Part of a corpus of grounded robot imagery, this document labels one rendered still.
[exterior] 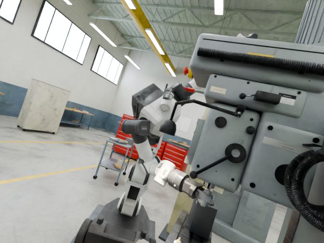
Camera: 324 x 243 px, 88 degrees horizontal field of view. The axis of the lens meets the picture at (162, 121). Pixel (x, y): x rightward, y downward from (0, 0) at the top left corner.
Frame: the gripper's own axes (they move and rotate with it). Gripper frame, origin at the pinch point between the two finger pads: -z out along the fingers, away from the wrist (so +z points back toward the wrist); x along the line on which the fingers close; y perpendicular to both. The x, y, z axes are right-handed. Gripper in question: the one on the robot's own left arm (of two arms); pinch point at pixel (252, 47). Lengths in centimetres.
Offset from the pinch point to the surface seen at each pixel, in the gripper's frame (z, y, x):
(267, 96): -27.6, -13.3, -4.9
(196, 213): -19, -93, -6
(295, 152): -34.9, -26.4, -18.6
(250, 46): -14.5, -0.2, 4.2
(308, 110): -26.7, -14.2, -19.1
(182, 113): 839, -412, 31
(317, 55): -18.6, 2.1, -15.8
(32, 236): -23, -210, 126
